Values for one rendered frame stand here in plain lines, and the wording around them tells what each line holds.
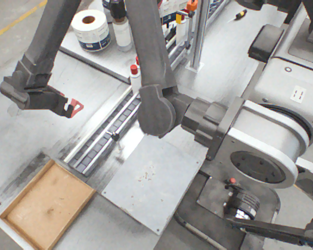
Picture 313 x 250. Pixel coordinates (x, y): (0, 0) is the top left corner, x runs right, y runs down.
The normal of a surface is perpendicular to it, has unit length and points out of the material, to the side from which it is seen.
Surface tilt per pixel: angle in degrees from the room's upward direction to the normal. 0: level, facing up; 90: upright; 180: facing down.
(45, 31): 51
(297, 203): 0
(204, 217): 0
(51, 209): 0
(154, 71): 41
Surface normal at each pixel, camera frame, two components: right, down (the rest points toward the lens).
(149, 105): -0.45, 0.24
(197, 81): -0.04, -0.51
